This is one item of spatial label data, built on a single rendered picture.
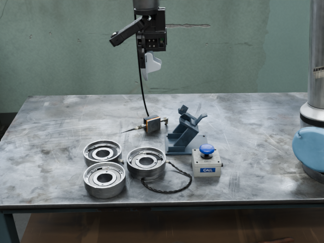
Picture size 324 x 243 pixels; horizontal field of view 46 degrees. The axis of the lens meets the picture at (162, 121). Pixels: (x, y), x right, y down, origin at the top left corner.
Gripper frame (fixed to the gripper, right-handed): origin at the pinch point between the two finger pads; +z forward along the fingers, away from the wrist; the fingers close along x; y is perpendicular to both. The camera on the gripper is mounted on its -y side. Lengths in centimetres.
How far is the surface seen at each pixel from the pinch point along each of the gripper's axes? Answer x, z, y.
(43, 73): 133, 44, -86
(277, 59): 148, 43, 73
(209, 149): -22.8, 12.2, 18.6
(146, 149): -17.6, 15.1, 1.6
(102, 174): -28.4, 16.1, -8.8
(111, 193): -34.8, 17.1, -5.4
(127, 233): -20.3, 43.4, -5.8
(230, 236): -20, 45, 26
